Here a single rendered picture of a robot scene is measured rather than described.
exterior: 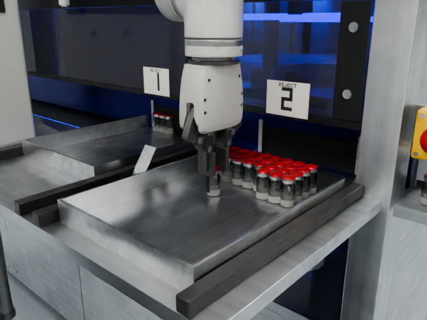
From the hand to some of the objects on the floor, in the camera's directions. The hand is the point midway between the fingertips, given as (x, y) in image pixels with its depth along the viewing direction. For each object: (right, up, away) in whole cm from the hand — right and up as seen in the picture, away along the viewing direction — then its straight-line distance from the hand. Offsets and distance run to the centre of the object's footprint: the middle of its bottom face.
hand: (213, 160), depth 67 cm
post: (+27, -89, +30) cm, 98 cm away
